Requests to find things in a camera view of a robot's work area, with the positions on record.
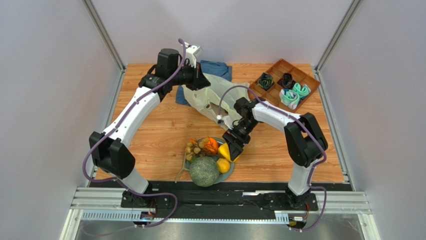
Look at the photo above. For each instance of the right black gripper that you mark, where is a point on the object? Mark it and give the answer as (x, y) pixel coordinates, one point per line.
(237, 137)

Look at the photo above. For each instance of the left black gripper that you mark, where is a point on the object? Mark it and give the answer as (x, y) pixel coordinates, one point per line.
(198, 80)

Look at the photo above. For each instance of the fake yellow bell pepper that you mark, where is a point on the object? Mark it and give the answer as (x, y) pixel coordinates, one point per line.
(225, 151)

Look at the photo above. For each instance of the fake yellow lemon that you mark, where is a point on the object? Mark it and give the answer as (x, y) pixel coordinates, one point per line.
(223, 165)

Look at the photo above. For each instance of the fake orange fruit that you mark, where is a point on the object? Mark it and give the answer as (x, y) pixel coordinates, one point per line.
(210, 144)

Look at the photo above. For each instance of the grey round plate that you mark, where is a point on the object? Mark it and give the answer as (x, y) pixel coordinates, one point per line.
(222, 177)

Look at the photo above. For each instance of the translucent pale green plastic bag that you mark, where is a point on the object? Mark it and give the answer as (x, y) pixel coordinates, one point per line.
(219, 97)

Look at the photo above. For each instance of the fake netted melon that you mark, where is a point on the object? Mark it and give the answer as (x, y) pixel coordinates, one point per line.
(203, 171)

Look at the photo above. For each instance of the fake brown longan bunch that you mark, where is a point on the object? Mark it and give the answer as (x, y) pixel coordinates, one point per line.
(195, 149)

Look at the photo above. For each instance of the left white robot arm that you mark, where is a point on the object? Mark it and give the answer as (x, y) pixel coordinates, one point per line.
(109, 148)

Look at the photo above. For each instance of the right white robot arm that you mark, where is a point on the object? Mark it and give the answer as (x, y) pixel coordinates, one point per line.
(305, 141)

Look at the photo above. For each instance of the blue crumpled cloth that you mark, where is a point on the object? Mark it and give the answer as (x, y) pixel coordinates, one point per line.
(209, 68)

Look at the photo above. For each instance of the dark green rolled sock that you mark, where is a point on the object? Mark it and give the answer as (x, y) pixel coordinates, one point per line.
(265, 81)

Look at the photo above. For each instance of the white teal rolled sock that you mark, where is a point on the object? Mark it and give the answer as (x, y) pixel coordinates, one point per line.
(289, 98)

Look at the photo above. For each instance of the brown wooden divided tray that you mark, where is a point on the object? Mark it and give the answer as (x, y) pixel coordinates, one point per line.
(276, 71)

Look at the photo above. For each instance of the black rolled sock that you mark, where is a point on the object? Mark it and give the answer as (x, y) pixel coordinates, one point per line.
(286, 81)

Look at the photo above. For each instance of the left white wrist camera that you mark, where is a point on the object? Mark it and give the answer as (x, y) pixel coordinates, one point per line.
(192, 52)

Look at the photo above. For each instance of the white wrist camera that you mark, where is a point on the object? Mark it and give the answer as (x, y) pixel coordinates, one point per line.
(192, 52)
(225, 122)

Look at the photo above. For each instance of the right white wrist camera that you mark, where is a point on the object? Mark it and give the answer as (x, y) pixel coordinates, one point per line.
(225, 122)

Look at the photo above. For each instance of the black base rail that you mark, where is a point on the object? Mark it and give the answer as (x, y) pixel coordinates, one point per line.
(221, 201)

